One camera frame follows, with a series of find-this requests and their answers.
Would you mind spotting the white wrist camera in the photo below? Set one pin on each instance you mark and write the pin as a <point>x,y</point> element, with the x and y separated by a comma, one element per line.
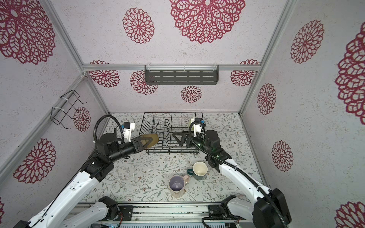
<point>128,128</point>
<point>198,128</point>

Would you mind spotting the dark green mug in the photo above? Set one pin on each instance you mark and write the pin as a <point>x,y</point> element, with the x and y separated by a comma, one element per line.
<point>199,171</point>

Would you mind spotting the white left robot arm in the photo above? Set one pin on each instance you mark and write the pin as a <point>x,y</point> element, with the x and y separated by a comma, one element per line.
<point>109,148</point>

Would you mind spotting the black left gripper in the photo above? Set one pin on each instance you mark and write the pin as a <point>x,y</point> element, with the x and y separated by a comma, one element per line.
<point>137,145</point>

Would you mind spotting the amber glass cup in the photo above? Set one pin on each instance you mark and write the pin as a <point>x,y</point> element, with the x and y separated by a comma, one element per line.
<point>149,140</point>

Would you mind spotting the dark grey wall shelf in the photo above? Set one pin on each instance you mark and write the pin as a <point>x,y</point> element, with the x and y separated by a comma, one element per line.
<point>181,75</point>

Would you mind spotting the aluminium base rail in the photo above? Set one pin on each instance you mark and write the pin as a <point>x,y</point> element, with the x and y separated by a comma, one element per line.
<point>168,215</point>

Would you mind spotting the black wire dish rack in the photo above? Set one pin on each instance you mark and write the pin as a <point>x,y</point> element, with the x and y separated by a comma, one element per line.
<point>164,124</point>

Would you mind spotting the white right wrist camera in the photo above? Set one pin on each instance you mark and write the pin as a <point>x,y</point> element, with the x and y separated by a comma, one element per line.
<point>198,128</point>

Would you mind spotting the black wire wall basket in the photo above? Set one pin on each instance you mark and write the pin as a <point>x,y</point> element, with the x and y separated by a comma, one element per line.
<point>59,113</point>

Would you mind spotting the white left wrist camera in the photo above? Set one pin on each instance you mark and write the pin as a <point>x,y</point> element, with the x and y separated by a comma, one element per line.
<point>128,128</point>

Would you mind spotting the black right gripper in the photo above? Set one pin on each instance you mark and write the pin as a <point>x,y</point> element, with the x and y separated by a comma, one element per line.
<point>184,135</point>

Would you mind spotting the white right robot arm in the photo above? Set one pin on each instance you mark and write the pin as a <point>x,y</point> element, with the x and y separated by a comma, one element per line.
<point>265,208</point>

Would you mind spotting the pink mug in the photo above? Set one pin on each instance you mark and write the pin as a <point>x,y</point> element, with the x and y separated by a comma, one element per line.
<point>177,185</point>

